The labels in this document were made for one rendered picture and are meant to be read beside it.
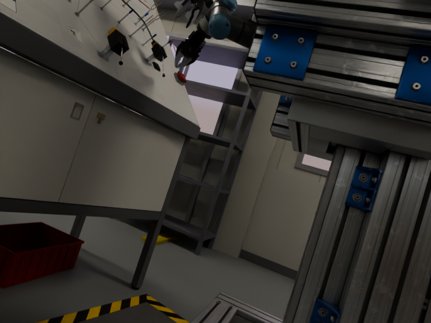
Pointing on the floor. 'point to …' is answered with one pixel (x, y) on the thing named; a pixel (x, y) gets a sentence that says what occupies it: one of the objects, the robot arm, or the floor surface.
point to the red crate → (34, 252)
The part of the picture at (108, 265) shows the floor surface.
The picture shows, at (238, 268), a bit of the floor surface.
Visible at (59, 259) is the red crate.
